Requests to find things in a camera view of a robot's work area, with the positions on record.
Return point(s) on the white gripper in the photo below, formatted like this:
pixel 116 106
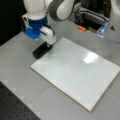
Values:
pixel 47 34

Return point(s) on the black whiteboard eraser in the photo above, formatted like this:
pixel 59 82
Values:
pixel 41 50

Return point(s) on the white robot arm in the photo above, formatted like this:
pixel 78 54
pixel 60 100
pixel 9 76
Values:
pixel 35 18

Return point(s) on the orange clamp block far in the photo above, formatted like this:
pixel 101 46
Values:
pixel 82 28

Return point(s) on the white whiteboard panel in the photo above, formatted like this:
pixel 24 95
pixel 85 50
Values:
pixel 78 72

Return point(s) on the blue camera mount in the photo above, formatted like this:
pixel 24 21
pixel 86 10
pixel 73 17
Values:
pixel 33 30

